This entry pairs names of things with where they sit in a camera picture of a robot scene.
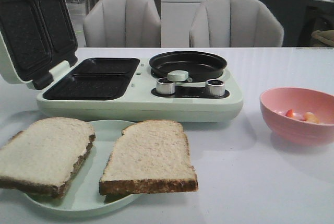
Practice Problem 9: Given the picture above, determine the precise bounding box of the bread slice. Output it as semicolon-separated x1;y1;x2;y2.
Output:
99;120;198;195
1;117;96;198

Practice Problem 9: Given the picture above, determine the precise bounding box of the red shrimp piece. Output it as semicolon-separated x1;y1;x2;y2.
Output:
285;109;304;121

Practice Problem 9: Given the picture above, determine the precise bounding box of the pink plastic bowl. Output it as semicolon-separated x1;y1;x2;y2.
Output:
260;87;333;146

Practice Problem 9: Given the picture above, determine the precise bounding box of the orange shrimp piece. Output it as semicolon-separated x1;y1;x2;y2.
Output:
303;112;320;124

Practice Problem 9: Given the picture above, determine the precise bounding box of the green sandwich maker lid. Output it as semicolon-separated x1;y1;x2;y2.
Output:
1;0;77;90

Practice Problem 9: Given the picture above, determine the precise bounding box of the green breakfast maker base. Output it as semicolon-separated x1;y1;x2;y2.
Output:
37;57;243;122

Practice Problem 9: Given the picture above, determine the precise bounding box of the left silver control knob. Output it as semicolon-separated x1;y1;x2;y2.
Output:
156;77;176;95

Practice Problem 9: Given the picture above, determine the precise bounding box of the silver control knob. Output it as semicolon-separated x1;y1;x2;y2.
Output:
156;77;176;95
205;79;225;97

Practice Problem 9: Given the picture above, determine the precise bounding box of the black round frying pan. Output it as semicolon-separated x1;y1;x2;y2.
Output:
149;51;228;82

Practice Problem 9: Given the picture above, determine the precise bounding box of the right silver control knob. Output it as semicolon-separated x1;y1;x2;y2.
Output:
205;79;225;97

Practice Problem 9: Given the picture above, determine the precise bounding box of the left beige upholstered chair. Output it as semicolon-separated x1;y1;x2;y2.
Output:
83;0;161;48

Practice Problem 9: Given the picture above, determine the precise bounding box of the beige upholstered chair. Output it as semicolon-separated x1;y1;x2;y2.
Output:
83;0;161;48
189;0;284;48

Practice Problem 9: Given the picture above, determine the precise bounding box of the right beige upholstered chair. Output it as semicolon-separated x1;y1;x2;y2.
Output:
189;0;284;48

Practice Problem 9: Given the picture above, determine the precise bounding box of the white cabinet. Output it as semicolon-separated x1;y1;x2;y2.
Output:
161;0;205;48

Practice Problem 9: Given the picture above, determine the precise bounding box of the light green round plate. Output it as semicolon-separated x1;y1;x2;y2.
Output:
20;119;147;211

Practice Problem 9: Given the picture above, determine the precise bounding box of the grey kitchen counter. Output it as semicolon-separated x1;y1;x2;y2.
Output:
259;0;333;47

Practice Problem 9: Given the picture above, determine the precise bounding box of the beige cushion at right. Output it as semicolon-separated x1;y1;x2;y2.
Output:
311;30;333;47

